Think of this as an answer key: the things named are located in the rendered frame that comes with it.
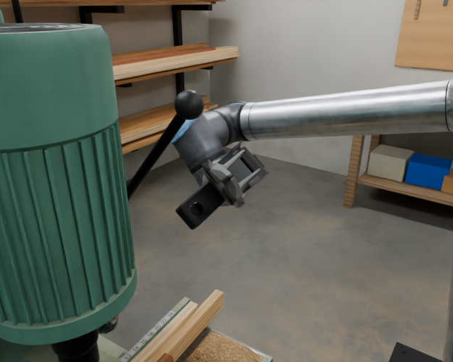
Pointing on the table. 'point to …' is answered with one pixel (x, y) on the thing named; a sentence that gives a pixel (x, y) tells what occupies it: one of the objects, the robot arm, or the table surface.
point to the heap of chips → (222, 350)
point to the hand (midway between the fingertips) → (226, 181)
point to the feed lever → (193, 101)
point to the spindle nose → (78, 348)
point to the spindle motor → (53, 184)
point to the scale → (147, 337)
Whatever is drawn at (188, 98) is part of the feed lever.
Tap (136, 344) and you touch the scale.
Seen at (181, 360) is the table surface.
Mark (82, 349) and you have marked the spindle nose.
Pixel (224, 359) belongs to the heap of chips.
